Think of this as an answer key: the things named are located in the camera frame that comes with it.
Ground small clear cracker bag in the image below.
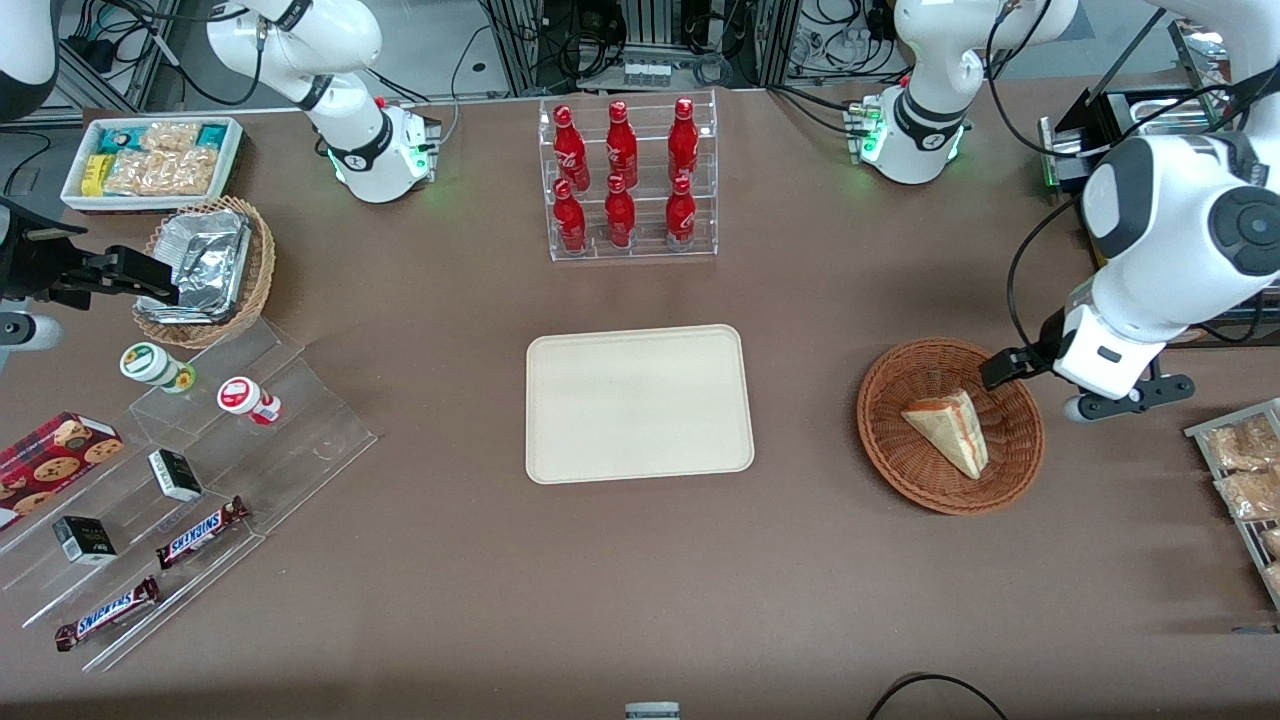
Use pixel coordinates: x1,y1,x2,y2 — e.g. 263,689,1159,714
140,120,201,153

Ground red cookie box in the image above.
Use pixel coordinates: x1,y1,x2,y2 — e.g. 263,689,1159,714
0,411,125,531

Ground round brown wicker basket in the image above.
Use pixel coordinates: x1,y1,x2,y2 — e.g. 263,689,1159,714
856,337,1047,517

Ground red cola bottle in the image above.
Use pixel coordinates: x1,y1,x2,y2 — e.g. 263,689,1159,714
553,105,591,193
668,97,700,186
605,100,639,191
553,178,588,254
665,175,697,249
604,174,637,249

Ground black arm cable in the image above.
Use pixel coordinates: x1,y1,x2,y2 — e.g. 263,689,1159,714
1005,195,1086,351

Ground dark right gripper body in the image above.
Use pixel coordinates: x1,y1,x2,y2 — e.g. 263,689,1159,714
0,195,89,301

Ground clear acrylic stepped stand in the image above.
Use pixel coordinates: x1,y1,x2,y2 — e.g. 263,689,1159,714
0,317,379,673

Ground triangular sandwich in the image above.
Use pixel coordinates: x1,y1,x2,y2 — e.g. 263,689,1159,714
900,388,991,481

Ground small black box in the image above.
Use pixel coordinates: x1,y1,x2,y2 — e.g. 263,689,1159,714
52,515,118,566
147,448,204,503

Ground Snickers chocolate bar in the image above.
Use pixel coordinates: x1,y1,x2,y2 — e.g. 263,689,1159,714
155,496,251,571
54,575,162,653

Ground black floor cable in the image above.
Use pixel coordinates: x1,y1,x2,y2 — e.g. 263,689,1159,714
865,673,1011,720

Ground large clear cracker bag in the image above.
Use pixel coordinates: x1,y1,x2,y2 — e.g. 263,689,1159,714
105,148,219,197

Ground red lid yogurt cup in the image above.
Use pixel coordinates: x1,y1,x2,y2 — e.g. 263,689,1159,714
217,376,283,426

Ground light wicker basket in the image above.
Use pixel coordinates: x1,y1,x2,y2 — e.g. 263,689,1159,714
132,195,277,351

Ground white plastic snack bin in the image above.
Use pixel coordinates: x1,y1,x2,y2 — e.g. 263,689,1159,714
60,115,245,216

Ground bagged fried snack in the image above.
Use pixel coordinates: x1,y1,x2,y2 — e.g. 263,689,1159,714
1203,416,1280,472
1214,468,1280,522

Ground green lid yogurt cup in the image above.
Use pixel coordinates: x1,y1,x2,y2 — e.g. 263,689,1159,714
119,342,197,394

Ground aluminium foil tray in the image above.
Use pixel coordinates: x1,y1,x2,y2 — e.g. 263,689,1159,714
140,208,253,326

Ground beige plastic tray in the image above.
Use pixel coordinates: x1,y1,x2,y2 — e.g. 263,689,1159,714
525,323,756,486

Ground clear acrylic bottle rack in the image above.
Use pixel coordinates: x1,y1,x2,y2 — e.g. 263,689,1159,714
538,88,719,263

